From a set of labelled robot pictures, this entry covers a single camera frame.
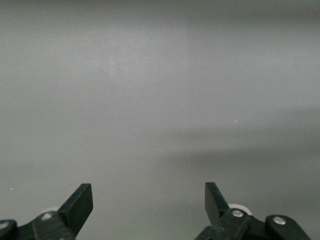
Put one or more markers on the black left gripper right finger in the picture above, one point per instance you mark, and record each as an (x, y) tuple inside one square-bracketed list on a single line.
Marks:
[(215, 202)]

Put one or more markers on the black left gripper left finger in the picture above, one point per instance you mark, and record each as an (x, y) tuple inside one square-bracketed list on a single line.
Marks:
[(77, 205)]

